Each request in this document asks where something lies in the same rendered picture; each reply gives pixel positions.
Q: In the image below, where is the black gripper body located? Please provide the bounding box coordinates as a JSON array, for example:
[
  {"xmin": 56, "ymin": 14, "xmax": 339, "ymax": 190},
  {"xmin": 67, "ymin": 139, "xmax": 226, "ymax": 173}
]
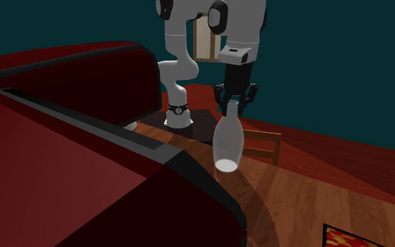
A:
[{"xmin": 223, "ymin": 61, "xmax": 255, "ymax": 101}]

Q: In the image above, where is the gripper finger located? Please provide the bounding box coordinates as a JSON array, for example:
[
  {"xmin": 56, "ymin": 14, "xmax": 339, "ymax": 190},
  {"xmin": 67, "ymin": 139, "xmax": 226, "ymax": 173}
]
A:
[
  {"xmin": 238, "ymin": 83, "xmax": 260, "ymax": 117},
  {"xmin": 213, "ymin": 84, "xmax": 231, "ymax": 116}
]

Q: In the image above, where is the dark robot stand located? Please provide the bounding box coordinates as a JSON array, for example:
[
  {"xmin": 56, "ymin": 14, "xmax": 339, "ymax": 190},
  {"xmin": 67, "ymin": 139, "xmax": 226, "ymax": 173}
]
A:
[{"xmin": 138, "ymin": 109, "xmax": 224, "ymax": 147}]

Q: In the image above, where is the wooden chair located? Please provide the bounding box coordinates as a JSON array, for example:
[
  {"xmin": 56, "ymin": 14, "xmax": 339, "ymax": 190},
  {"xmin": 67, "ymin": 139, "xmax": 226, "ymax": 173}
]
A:
[{"xmin": 241, "ymin": 128, "xmax": 283, "ymax": 168}]

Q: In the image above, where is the clear glass bottle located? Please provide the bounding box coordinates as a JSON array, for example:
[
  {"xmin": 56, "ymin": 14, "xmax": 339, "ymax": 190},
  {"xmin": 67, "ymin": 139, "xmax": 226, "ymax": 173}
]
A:
[{"xmin": 212, "ymin": 100, "xmax": 246, "ymax": 173}]

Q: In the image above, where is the dark red angular case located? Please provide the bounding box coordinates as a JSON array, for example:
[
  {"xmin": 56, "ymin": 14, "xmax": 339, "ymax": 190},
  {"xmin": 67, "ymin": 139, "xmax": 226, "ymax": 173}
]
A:
[{"xmin": 0, "ymin": 41, "xmax": 248, "ymax": 247}]

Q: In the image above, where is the orange patterned black-edged book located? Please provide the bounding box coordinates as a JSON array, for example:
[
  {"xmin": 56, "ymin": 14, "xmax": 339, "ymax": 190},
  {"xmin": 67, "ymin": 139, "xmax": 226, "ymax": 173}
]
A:
[{"xmin": 321, "ymin": 222, "xmax": 387, "ymax": 247}]

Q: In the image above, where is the wooden framed wall picture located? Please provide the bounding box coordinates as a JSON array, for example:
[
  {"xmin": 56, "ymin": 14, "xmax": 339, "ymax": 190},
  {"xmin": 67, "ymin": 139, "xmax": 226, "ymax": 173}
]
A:
[{"xmin": 192, "ymin": 13, "xmax": 222, "ymax": 63}]

